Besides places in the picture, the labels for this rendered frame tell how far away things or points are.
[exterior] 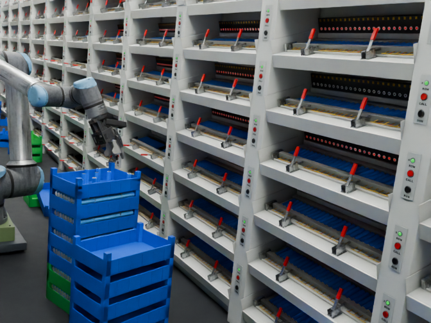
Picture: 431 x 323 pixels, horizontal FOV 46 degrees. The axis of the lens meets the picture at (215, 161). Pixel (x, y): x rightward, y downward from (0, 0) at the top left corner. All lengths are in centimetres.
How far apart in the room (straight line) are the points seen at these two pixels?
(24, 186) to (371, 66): 187
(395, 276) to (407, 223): 15
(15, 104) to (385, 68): 189
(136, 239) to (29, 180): 92
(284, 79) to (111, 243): 88
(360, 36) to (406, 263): 76
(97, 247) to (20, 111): 109
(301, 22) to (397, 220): 84
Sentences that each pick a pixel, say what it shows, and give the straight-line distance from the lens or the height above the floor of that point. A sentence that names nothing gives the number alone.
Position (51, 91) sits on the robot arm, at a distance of 226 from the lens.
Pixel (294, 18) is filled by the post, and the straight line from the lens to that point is 190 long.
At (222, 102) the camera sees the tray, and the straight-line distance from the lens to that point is 210.
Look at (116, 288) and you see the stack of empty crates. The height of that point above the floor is 27.
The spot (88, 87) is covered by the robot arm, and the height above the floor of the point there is 88.
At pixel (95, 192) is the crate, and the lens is 201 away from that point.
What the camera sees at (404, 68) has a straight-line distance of 143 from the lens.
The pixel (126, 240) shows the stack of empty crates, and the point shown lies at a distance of 198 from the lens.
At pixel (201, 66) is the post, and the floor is 100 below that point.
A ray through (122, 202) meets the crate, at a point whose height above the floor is 44.
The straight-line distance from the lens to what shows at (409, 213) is 141.
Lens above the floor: 103
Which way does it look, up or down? 11 degrees down
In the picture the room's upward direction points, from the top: 6 degrees clockwise
